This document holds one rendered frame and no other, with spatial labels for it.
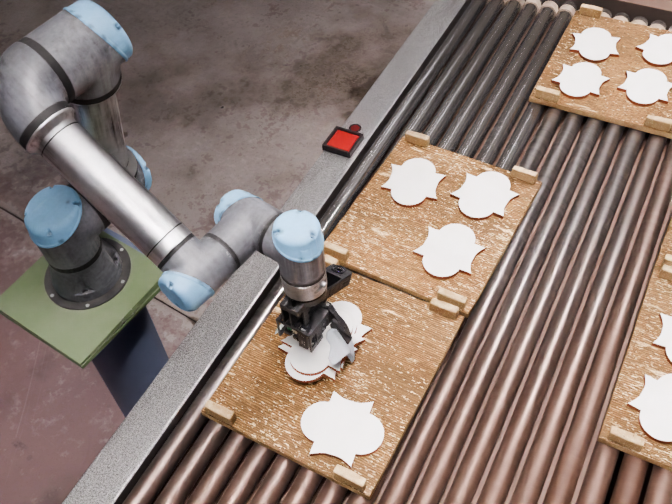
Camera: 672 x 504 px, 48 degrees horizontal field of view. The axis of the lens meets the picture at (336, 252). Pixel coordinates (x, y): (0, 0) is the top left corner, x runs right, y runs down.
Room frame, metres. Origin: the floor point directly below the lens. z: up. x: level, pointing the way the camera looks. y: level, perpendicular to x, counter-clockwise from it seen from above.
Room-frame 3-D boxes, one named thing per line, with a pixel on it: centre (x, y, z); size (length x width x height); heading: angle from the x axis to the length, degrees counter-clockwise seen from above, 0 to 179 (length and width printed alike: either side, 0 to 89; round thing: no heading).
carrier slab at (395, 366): (0.76, 0.02, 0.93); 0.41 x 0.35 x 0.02; 147
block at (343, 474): (0.52, 0.01, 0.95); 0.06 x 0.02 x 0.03; 57
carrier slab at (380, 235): (1.11, -0.22, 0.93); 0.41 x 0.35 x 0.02; 146
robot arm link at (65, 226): (1.06, 0.54, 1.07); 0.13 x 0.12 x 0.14; 138
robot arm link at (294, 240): (0.77, 0.06, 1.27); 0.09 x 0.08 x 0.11; 48
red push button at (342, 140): (1.39, -0.04, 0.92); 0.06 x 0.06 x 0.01; 59
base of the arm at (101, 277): (1.06, 0.55, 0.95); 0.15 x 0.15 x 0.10
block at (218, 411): (0.67, 0.24, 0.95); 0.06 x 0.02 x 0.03; 57
